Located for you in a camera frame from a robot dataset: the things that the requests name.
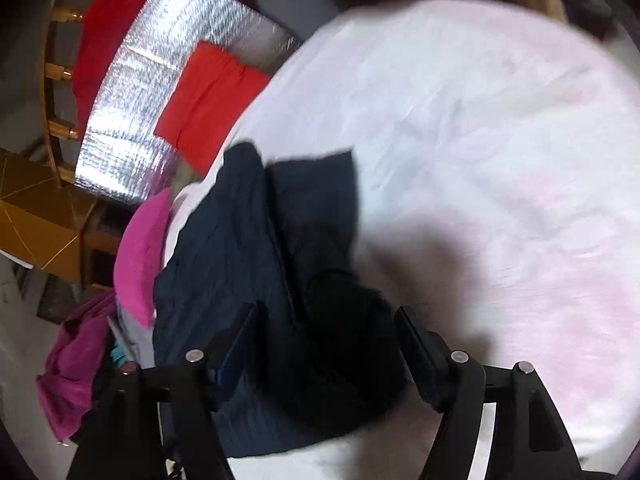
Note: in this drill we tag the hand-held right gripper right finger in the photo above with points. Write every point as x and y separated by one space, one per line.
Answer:
417 342

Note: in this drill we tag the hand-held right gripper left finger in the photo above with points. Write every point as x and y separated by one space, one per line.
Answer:
235 345

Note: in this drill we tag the dark navy jacket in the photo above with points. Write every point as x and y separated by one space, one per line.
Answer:
280 260

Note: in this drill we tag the teal cloth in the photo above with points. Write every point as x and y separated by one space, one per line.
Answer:
118 356

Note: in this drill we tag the pink cloth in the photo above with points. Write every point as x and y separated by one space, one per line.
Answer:
142 260

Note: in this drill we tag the magenta garment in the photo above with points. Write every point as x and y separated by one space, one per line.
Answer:
75 360

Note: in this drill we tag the white bed sheet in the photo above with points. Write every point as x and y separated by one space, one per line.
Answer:
475 160

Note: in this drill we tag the wooden furniture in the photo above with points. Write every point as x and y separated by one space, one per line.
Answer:
45 220

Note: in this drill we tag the red cloth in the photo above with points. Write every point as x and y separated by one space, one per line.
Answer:
210 105
107 25

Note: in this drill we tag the silver foil insulation mat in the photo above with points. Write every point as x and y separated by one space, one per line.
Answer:
150 95

